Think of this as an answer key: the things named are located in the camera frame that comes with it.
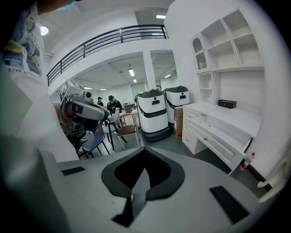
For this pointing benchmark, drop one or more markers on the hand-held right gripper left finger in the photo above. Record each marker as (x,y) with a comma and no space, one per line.
(86,193)

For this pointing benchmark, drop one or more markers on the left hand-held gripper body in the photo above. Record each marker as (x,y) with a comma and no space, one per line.
(84,109)

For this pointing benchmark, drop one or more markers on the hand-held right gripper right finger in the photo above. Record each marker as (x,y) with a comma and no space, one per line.
(193,204)

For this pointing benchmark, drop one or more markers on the white drawer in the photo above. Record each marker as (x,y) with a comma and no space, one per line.
(218,141)

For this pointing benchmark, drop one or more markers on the person's left forearm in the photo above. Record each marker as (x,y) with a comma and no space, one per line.
(62,113)

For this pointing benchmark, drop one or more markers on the blue seat chair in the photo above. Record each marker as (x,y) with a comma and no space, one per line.
(94,140)

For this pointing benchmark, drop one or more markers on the wooden chair brown seat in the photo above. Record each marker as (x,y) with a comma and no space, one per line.
(127,130)

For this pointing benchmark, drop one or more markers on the rectangular ceiling light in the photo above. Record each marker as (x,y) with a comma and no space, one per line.
(160,16)
(131,72)

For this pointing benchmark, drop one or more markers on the person's white printed shirt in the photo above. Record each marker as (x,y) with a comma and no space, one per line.
(25,91)

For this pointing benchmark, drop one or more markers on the red bottle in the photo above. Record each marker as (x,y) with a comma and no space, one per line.
(246,163)

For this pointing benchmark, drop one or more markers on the white wheeled robot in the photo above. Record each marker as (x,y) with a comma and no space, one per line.
(152,113)
(177,97)

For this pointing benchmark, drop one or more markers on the black balcony railing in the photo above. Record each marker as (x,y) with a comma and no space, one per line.
(102,43)

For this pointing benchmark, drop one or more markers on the brown cardboard box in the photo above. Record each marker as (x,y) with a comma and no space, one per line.
(178,123)

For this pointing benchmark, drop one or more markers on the round ceiling lamp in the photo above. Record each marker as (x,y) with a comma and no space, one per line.
(44,30)

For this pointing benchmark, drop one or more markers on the white desk cabinet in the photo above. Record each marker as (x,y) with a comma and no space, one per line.
(227,113)

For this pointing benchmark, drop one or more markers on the black box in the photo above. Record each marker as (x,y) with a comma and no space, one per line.
(227,103)

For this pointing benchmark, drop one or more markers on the white shelf unit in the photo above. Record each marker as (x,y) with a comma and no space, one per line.
(229,50)

